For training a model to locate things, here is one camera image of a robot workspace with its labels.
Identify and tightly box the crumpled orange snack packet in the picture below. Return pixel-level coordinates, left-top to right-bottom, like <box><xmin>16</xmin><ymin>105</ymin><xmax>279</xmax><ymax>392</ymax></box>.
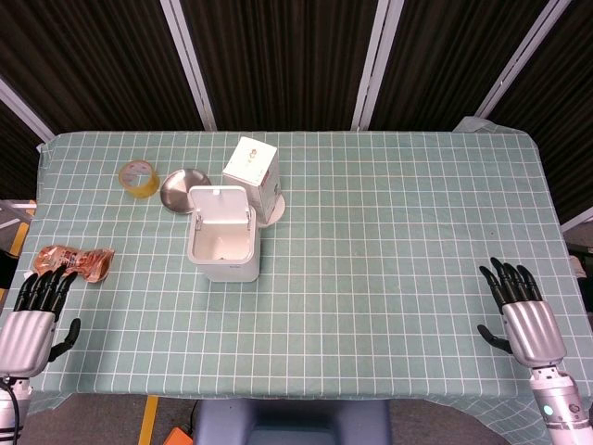
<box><xmin>33</xmin><ymin>245</ymin><xmax>115</xmax><ymax>284</ymax></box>

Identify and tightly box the green checkered tablecloth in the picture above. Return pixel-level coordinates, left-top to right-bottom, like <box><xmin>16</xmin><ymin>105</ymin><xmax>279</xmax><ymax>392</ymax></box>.
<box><xmin>22</xmin><ymin>118</ymin><xmax>593</xmax><ymax>445</ymax></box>

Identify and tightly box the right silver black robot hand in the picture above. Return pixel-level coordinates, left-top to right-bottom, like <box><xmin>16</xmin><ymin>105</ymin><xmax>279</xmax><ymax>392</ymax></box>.
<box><xmin>477</xmin><ymin>257</ymin><xmax>567</xmax><ymax>370</ymax></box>

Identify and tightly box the yellow adhesive tape roll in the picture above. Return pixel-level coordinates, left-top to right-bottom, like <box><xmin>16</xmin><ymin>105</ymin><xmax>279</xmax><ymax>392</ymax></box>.
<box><xmin>118</xmin><ymin>159</ymin><xmax>160</xmax><ymax>199</ymax></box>

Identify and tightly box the white open-lid bin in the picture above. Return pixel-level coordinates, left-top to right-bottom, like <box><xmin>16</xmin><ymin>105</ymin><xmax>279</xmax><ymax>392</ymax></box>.
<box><xmin>186</xmin><ymin>184</ymin><xmax>261</xmax><ymax>283</ymax></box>

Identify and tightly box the round stainless steel plate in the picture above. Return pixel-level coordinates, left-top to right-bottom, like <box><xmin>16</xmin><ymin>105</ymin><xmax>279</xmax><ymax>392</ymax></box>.
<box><xmin>159</xmin><ymin>168</ymin><xmax>212</xmax><ymax>216</ymax></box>

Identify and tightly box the black cable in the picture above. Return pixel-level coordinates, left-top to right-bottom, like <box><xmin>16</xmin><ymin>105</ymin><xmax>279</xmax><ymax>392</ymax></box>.
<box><xmin>0</xmin><ymin>377</ymin><xmax>22</xmax><ymax>445</ymax></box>

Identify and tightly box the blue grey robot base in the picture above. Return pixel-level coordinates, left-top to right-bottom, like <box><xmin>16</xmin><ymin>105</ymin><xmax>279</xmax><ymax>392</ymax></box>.
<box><xmin>193</xmin><ymin>399</ymin><xmax>393</xmax><ymax>445</ymax></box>

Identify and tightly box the round white coaster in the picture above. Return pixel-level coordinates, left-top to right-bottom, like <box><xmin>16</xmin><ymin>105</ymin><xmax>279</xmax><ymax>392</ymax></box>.
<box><xmin>257</xmin><ymin>194</ymin><xmax>287</xmax><ymax>228</ymax></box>

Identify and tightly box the white printed carton box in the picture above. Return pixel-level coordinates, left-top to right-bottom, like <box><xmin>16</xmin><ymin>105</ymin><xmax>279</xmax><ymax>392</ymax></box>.
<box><xmin>221</xmin><ymin>136</ymin><xmax>281</xmax><ymax>225</ymax></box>

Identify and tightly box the orange box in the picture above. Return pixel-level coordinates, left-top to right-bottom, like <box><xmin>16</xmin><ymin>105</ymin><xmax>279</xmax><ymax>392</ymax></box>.
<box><xmin>162</xmin><ymin>426</ymin><xmax>196</xmax><ymax>445</ymax></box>

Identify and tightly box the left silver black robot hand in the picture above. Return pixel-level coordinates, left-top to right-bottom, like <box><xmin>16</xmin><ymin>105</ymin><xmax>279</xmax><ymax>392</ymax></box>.
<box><xmin>0</xmin><ymin>264</ymin><xmax>82</xmax><ymax>377</ymax></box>

